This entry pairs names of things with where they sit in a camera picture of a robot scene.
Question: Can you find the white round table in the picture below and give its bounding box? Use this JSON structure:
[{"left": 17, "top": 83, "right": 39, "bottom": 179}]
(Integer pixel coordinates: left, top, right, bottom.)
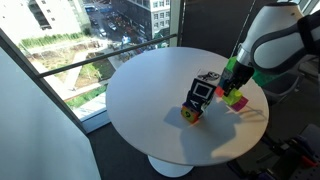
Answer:
[{"left": 106, "top": 47, "right": 269, "bottom": 166}]

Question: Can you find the pink magenta block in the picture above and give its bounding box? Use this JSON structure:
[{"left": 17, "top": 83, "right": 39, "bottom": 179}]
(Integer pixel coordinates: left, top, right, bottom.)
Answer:
[{"left": 231, "top": 96, "right": 248, "bottom": 112}]

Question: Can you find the orange red block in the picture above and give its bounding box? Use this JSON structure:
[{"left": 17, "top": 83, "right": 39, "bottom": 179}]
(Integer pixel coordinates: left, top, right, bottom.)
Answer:
[{"left": 215, "top": 86, "right": 224, "bottom": 97}]

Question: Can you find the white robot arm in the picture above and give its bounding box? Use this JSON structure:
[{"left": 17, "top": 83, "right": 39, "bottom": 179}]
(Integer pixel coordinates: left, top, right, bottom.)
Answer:
[{"left": 222, "top": 2, "right": 320, "bottom": 96}]

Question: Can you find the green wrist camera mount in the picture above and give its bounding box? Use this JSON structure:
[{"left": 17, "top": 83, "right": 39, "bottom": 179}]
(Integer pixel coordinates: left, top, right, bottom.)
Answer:
[{"left": 252, "top": 70, "right": 279, "bottom": 87}]

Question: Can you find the white table pedestal base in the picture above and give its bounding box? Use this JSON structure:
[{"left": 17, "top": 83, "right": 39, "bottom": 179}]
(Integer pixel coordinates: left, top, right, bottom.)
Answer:
[{"left": 148, "top": 156, "right": 193, "bottom": 178}]

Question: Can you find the dark window handrail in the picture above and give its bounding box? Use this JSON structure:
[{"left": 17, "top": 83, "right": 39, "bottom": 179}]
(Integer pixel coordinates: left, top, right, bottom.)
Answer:
[{"left": 36, "top": 34, "right": 177, "bottom": 78}]

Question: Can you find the grey office chair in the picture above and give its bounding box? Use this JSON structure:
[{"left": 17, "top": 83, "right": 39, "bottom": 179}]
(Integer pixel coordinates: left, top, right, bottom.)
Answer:
[{"left": 262, "top": 56, "right": 319, "bottom": 106}]

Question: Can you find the yellow-green block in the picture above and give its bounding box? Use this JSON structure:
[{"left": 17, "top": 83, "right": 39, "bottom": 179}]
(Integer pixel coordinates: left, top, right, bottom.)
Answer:
[{"left": 222, "top": 89, "right": 243, "bottom": 106}]

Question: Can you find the black white patterned cube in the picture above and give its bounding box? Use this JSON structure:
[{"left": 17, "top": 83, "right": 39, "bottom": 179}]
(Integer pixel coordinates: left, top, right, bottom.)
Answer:
[{"left": 186, "top": 69, "right": 220, "bottom": 111}]

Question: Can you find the colourful patterned lower cube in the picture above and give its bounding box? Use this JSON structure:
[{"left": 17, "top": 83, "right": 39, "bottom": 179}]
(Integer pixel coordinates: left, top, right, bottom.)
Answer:
[{"left": 180, "top": 103, "right": 203, "bottom": 124}]

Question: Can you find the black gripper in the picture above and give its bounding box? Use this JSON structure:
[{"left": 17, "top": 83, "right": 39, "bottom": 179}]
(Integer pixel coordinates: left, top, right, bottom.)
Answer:
[{"left": 223, "top": 61, "right": 254, "bottom": 96}]

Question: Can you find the black equipment with clamps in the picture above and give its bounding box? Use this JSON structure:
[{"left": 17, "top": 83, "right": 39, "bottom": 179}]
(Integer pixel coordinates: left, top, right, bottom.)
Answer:
[{"left": 227, "top": 124, "right": 319, "bottom": 180}]

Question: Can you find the green top block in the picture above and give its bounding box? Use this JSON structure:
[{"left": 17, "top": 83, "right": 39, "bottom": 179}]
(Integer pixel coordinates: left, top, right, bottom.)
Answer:
[{"left": 226, "top": 56, "right": 237, "bottom": 70}]

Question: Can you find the grey block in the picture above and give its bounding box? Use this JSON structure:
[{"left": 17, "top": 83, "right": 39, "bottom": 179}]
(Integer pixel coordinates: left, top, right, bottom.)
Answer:
[{"left": 221, "top": 68, "right": 233, "bottom": 83}]

